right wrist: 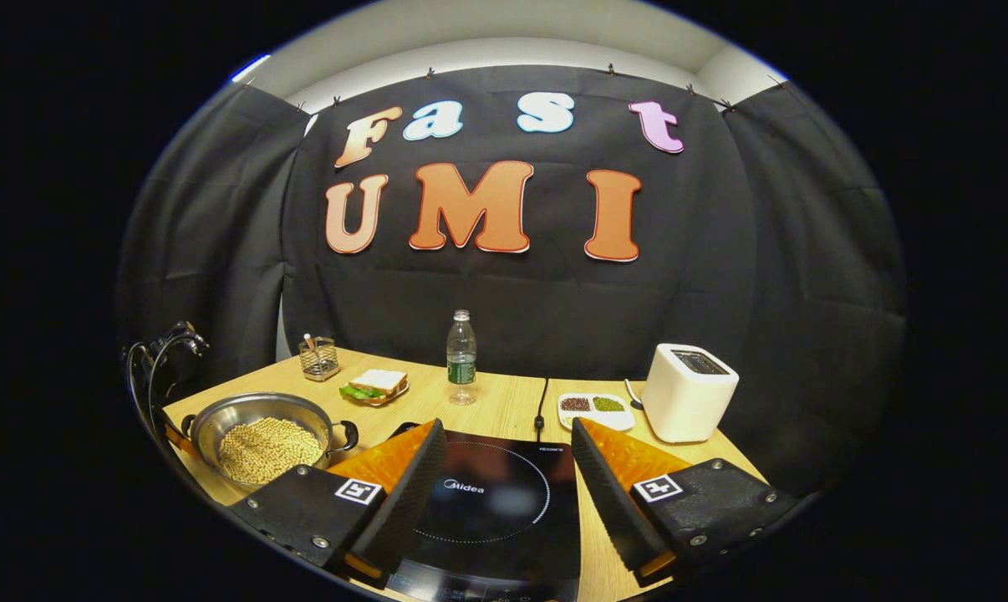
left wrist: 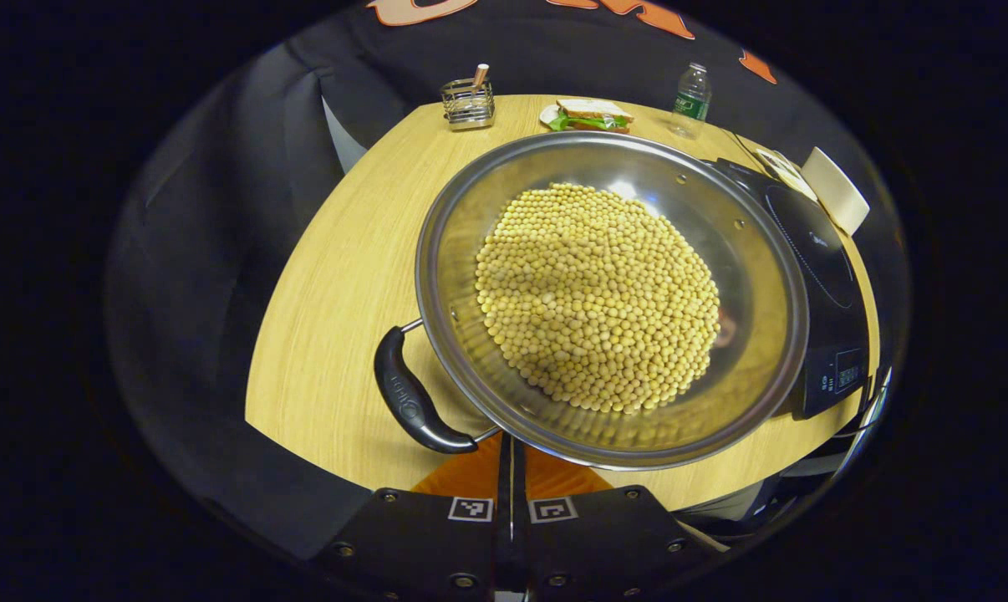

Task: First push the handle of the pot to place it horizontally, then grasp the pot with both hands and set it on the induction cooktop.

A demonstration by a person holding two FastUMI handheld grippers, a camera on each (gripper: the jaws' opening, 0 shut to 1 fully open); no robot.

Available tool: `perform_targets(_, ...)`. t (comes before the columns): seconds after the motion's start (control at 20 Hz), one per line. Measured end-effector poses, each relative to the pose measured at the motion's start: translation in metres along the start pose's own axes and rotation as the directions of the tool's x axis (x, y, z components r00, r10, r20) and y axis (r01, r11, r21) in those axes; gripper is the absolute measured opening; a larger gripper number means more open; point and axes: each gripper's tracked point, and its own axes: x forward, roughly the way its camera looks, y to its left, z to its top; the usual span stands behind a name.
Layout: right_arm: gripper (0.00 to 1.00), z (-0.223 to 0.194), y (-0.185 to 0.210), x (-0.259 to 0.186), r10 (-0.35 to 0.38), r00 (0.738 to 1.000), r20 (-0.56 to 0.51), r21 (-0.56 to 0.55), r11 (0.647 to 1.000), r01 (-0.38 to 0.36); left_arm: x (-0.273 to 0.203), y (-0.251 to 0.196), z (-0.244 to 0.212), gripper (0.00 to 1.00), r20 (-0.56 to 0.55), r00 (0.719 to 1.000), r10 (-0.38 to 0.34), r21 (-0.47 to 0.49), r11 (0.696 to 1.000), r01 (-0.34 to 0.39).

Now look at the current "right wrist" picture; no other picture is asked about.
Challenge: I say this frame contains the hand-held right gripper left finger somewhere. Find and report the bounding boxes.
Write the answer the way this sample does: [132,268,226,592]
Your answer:
[224,418,448,590]

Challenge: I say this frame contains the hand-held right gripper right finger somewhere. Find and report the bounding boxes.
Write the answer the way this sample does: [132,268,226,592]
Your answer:
[571,416,802,586]

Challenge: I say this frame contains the stainless steel pot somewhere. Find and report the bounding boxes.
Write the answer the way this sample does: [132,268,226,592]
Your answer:
[180,391,359,490]

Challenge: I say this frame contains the black induction cooktop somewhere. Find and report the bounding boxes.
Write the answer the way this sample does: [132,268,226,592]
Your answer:
[362,422,583,602]

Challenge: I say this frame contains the white divided bean dish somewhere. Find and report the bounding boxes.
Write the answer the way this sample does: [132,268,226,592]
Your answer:
[557,393,636,432]

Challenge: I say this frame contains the pile of soybeans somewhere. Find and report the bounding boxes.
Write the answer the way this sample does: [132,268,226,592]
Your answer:
[218,417,324,486]

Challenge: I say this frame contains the sandwich with lettuce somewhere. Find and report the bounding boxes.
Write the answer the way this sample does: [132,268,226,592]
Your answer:
[339,369,409,402]

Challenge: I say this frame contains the white toaster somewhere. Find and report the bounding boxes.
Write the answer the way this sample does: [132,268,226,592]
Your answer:
[641,343,740,444]

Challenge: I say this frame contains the clear plastic water bottle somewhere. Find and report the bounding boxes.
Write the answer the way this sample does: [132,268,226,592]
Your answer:
[446,309,478,406]

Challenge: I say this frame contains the black backdrop cloth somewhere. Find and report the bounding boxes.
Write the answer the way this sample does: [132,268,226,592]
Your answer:
[115,65,908,503]

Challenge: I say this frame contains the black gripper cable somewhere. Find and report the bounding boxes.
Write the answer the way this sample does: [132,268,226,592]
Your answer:
[125,338,189,436]

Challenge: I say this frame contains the metal wire basket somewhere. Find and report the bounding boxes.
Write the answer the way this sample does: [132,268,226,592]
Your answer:
[298,335,340,382]

